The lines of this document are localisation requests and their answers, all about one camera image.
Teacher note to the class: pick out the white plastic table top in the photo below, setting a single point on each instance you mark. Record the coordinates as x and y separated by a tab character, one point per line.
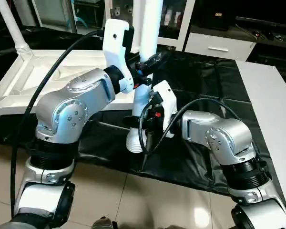
38	78

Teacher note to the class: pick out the white flat panel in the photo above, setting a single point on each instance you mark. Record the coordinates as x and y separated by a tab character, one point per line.
271	119

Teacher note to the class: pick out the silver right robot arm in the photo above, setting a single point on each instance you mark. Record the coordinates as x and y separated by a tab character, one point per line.
229	148

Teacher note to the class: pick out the black box with yellow label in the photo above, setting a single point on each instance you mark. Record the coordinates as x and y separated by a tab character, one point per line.
217	14

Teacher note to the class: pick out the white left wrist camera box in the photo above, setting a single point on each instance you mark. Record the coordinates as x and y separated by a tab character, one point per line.
117	52

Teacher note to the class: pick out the black work mat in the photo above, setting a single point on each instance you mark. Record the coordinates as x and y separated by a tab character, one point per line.
205	90

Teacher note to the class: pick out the white drawer unit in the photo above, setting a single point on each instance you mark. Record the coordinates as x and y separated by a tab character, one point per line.
219	47

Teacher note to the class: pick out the dark wooden TV bench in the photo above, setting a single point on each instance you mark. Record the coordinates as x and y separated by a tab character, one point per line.
271	40

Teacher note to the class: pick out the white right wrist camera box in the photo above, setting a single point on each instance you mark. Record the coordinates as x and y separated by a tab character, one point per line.
167	105

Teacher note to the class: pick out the blue metal stand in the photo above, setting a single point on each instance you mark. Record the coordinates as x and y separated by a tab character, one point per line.
78	16

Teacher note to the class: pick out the white glass-door cabinet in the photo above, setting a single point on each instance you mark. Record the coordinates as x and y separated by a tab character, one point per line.
174	21

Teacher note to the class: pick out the white plastic table leg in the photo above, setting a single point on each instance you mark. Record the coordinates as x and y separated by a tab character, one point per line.
12	26
137	24
150	33

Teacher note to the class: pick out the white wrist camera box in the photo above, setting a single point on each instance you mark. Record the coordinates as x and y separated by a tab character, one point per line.
117	52
167	105

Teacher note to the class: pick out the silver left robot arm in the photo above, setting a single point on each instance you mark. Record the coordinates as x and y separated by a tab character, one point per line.
66	124

